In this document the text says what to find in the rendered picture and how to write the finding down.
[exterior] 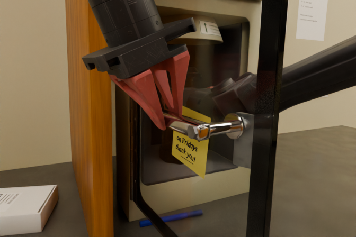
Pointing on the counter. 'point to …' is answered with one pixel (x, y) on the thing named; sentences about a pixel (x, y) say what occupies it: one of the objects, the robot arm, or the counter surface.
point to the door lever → (184, 124)
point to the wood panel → (89, 112)
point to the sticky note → (191, 146)
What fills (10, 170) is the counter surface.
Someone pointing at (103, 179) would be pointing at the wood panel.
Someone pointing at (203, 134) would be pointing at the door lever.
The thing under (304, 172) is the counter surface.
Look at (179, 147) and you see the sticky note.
